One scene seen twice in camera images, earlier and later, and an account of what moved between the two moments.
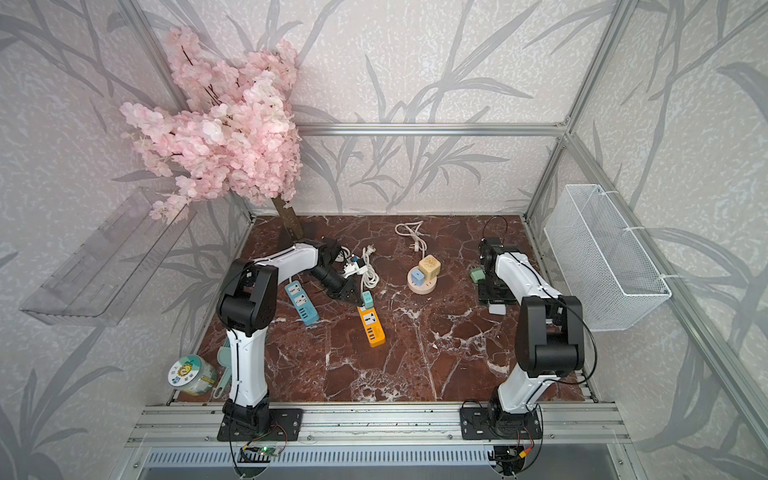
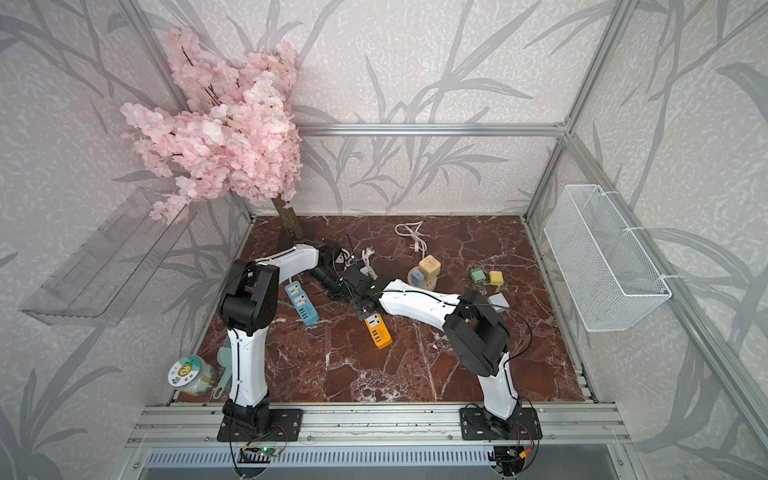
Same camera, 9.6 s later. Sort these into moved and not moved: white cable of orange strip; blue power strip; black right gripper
Moved: black right gripper
Not moved: white cable of orange strip; blue power strip
